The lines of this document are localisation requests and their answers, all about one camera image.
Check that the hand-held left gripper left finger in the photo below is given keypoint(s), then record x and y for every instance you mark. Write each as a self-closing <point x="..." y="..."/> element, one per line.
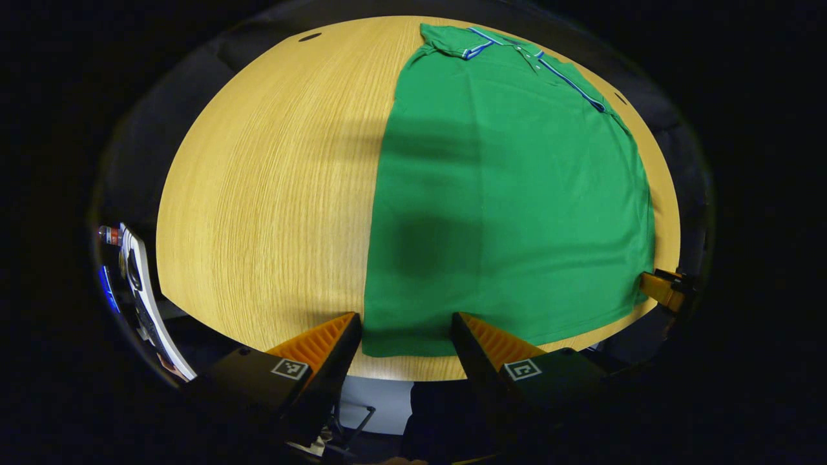
<point x="336" y="368"/>

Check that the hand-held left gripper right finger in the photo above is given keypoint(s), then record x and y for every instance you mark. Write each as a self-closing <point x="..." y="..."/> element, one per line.
<point x="478" y="361"/>

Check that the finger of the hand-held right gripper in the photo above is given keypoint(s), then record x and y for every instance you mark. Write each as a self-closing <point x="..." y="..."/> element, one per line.
<point x="662" y="290"/>

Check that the green T-shirt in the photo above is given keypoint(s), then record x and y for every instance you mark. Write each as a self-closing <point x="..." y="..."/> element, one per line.
<point x="517" y="194"/>

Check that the white printed panel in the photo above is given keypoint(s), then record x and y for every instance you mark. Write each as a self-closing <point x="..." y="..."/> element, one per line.
<point x="152" y="303"/>

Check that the black backdrop cloth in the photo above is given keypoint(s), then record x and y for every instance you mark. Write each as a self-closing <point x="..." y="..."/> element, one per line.
<point x="213" y="58"/>

